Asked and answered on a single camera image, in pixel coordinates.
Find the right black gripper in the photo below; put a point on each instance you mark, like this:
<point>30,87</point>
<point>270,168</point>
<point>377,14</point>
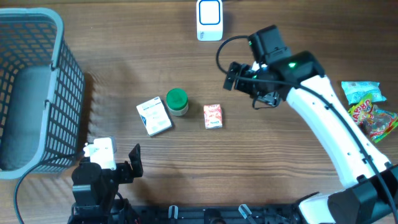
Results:
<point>244,70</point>

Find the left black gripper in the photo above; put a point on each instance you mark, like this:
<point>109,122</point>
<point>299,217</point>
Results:
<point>128,175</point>

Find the white blue cardboard box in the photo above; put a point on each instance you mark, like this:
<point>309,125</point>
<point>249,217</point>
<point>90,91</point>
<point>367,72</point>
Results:
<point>154,116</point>

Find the green lid white jar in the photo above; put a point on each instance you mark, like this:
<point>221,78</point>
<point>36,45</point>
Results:
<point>177,101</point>

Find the light blue tissue pack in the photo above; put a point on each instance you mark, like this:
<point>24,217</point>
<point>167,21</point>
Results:
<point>356,90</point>

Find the Haribo gummy candy bag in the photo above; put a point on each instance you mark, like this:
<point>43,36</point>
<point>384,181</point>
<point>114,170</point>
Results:
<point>375,123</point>

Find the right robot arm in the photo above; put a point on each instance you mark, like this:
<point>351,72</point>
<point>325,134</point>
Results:
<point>368,177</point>

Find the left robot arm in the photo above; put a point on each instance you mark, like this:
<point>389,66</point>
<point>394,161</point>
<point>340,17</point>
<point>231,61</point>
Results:
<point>96,191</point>

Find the grey plastic shopping basket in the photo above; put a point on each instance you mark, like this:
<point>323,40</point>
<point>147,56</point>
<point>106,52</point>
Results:
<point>42,92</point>

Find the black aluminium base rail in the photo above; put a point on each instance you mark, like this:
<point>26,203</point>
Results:
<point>266,214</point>

